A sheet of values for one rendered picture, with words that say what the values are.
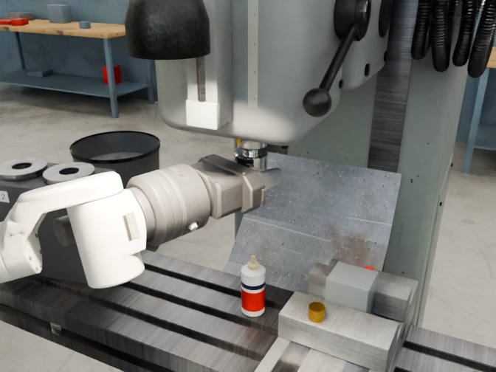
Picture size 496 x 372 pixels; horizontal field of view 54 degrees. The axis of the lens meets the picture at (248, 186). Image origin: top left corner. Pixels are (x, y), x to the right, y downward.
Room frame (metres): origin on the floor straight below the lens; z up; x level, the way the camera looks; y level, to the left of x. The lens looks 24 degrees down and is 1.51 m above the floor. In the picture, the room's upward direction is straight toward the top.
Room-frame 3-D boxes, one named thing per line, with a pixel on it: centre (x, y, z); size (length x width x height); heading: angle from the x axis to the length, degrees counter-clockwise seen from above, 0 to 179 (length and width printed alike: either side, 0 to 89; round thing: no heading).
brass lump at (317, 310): (0.53, -0.09, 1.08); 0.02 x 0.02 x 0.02
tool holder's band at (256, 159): (0.65, 0.00, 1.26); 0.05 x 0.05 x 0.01
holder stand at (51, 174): (0.84, 0.37, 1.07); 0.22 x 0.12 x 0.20; 75
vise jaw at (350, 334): (0.53, -0.12, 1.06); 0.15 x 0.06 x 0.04; 62
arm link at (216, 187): (0.58, 0.06, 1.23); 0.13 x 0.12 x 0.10; 43
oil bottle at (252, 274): (0.68, -0.01, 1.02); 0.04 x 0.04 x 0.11
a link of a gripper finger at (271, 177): (0.62, -0.03, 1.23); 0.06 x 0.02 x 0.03; 133
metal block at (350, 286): (0.58, -0.15, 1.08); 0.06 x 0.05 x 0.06; 62
